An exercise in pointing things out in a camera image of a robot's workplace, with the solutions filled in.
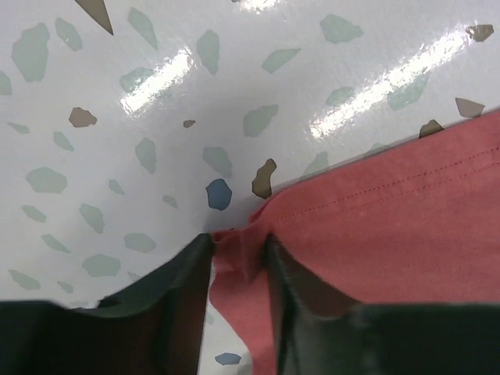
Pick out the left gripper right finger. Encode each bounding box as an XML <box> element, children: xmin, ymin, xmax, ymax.
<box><xmin>265</xmin><ymin>236</ymin><xmax>499</xmax><ymax>374</ymax></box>

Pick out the pink t shirt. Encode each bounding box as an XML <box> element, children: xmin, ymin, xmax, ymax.
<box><xmin>210</xmin><ymin>112</ymin><xmax>499</xmax><ymax>374</ymax></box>

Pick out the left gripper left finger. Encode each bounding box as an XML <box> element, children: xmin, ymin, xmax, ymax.
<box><xmin>1</xmin><ymin>234</ymin><xmax>213</xmax><ymax>374</ymax></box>

